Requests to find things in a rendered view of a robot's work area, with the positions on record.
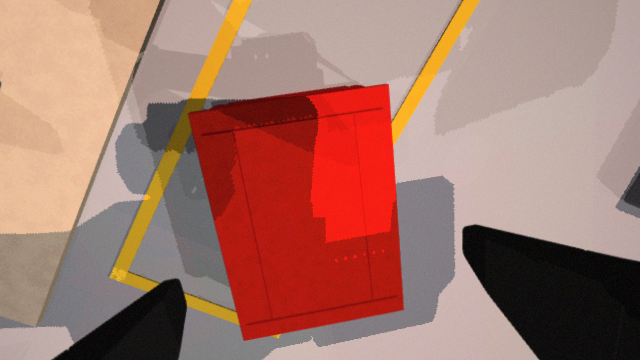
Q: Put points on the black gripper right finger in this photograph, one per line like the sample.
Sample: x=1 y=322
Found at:
x=564 y=302

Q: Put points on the yellow flat bar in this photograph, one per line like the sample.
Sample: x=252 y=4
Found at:
x=229 y=29

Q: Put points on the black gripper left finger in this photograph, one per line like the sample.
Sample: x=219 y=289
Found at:
x=151 y=328

